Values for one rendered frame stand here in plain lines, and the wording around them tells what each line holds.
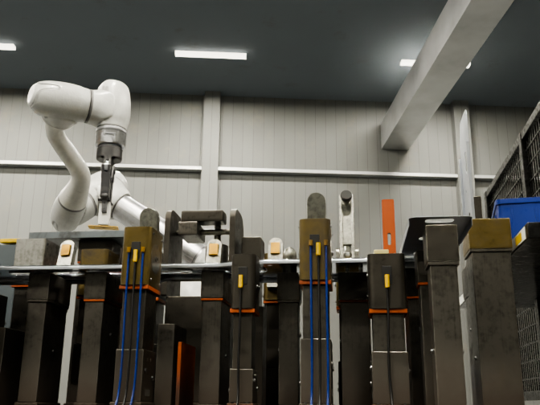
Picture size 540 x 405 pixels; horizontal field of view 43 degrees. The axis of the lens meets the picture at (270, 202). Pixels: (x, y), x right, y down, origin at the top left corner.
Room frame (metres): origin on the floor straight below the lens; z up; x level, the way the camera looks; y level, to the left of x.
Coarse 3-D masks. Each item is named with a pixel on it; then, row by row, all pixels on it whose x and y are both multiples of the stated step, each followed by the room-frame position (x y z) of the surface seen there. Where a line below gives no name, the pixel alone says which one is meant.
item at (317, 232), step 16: (304, 224) 1.22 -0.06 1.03; (320, 224) 1.22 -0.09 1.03; (304, 240) 1.22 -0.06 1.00; (320, 240) 1.22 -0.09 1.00; (304, 256) 1.22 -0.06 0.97; (320, 256) 1.22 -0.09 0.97; (304, 272) 1.22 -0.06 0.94; (320, 272) 1.22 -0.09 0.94; (304, 288) 1.23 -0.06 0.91; (320, 288) 1.23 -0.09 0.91; (304, 304) 1.23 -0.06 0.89; (320, 304) 1.22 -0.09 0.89; (304, 320) 1.23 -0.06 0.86; (320, 320) 1.22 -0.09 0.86; (304, 336) 1.23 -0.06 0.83; (320, 336) 1.22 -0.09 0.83; (304, 352) 1.23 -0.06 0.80; (320, 352) 1.22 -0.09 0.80; (304, 368) 1.23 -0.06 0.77; (320, 368) 1.22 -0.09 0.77; (304, 384) 1.23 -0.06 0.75; (320, 384) 1.22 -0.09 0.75; (304, 400) 1.23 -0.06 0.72; (320, 400) 1.21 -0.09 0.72
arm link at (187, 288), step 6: (186, 282) 2.20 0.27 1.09; (192, 282) 2.20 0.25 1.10; (198, 282) 2.22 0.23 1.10; (180, 288) 2.19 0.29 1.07; (186, 288) 2.19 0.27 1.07; (192, 288) 2.19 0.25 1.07; (198, 288) 2.20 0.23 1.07; (180, 294) 2.18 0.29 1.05; (186, 294) 2.18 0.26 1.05; (192, 294) 2.18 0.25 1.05; (198, 294) 2.19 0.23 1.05
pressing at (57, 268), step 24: (96, 264) 1.45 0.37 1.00; (120, 264) 1.43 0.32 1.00; (168, 264) 1.42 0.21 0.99; (192, 264) 1.41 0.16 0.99; (216, 264) 1.40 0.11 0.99; (264, 264) 1.43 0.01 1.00; (288, 264) 1.43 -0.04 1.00; (336, 264) 1.42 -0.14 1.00; (360, 264) 1.42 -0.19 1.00; (408, 264) 1.41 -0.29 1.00
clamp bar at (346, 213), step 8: (344, 192) 1.59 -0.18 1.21; (344, 200) 1.59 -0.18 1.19; (352, 200) 1.61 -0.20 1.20; (344, 208) 1.62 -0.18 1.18; (352, 208) 1.61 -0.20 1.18; (344, 216) 1.62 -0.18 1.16; (352, 216) 1.60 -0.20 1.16; (344, 224) 1.61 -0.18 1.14; (352, 224) 1.60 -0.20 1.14; (344, 232) 1.61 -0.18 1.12; (352, 232) 1.60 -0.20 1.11; (344, 240) 1.61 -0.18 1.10; (352, 240) 1.59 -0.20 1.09; (352, 248) 1.59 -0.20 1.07; (352, 256) 1.59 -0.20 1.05
